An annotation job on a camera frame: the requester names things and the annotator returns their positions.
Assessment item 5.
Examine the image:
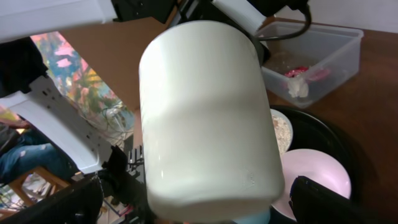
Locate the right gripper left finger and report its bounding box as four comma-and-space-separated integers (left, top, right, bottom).
1, 174, 103, 224

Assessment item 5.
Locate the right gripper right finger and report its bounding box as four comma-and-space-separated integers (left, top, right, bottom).
289, 176, 385, 224

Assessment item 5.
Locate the pink bowl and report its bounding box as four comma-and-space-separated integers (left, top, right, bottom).
272, 149, 351, 220

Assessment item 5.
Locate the white tissue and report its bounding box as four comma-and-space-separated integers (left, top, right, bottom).
287, 77, 309, 98

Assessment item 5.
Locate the cream white cup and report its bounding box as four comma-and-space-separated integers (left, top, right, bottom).
139, 21, 284, 223

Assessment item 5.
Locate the red snack wrapper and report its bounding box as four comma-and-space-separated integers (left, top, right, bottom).
283, 65, 331, 82

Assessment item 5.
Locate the light blue cup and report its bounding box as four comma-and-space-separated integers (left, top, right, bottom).
233, 210, 271, 224

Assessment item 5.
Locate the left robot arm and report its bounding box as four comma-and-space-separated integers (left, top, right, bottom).
1, 0, 312, 43

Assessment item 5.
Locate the round black serving tray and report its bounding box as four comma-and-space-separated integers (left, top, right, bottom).
269, 105, 361, 224

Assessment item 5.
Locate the grey plate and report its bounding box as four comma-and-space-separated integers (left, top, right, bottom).
271, 109, 294, 155

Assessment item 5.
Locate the clear plastic bin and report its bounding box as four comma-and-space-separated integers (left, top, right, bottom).
262, 25, 364, 108

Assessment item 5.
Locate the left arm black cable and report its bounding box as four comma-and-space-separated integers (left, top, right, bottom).
254, 2, 313, 42

